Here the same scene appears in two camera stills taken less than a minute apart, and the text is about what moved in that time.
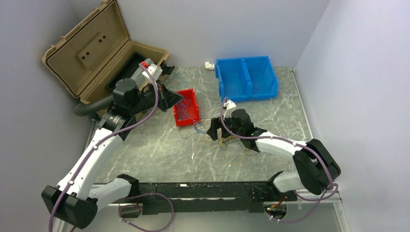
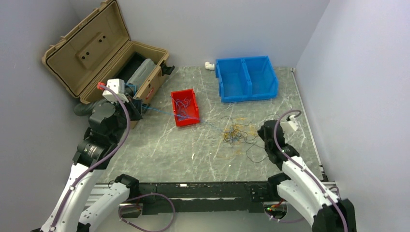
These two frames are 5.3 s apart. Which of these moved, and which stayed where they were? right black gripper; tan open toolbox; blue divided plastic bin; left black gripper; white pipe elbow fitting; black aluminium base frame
Moved: left black gripper; right black gripper
Stayed: white pipe elbow fitting; black aluminium base frame; tan open toolbox; blue divided plastic bin
